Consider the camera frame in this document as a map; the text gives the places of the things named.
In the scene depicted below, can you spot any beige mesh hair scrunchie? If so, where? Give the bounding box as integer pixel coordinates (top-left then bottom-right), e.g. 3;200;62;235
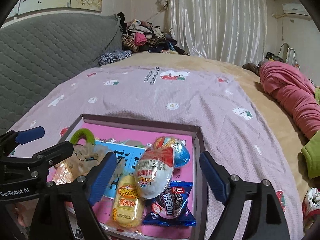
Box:
66;143;114;179

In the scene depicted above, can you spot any yellow rice cracker packet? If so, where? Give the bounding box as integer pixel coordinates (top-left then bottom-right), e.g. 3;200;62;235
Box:
105;173;145;233

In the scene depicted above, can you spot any white surprise egg toy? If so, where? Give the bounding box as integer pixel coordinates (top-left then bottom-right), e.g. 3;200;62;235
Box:
134;147;174;199

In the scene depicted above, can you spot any orange rice cracker packet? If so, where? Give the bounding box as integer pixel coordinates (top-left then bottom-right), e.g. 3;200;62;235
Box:
52;161;74;185

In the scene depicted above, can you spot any green fuzzy hair scrunchie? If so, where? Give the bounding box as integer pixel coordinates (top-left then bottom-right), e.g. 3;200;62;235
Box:
70;128;95;145

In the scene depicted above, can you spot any floral patterned cloth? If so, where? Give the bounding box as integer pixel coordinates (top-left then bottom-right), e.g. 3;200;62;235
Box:
302;187;320;233

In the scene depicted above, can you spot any pink and blue book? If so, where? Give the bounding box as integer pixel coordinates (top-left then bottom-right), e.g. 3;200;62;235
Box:
60;120;195;239

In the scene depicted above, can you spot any green fleece garment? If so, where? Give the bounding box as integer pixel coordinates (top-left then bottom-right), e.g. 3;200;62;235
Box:
300;82;319;179

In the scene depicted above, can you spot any grey quilted headboard cover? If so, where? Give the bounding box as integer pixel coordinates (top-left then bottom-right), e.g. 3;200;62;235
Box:
1;13;122;133

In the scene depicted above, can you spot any blue Oreo cookie packet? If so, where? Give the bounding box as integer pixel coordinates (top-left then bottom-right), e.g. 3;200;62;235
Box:
143;180;196;227

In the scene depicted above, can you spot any pink strawberry print blanket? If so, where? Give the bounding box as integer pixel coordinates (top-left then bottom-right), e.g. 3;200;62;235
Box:
13;67;303;239

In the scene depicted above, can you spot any blue surprise egg toy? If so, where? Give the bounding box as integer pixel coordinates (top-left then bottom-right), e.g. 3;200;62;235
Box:
151;137;190;168

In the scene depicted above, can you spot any shallow grey cardboard tray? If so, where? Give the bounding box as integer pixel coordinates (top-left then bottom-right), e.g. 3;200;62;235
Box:
58;114;208;239

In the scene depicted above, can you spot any blue floral pillow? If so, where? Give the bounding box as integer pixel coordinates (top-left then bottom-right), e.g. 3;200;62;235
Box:
98;50;132;66

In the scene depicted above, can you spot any pink rolled quilt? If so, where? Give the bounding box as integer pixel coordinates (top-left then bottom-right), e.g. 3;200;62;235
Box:
259;61;319;139

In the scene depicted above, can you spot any pile of assorted clothes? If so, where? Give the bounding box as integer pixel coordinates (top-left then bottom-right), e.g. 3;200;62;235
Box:
116;12;189;56

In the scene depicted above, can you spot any white satin curtain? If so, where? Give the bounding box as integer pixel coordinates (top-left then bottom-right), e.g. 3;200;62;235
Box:
166;0;267;66

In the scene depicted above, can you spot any metal chair frame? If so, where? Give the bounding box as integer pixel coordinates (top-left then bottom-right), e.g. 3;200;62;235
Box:
278;43;297;66

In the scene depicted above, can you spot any white wall air conditioner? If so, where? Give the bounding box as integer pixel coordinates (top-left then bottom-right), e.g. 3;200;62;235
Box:
282;3;310;16

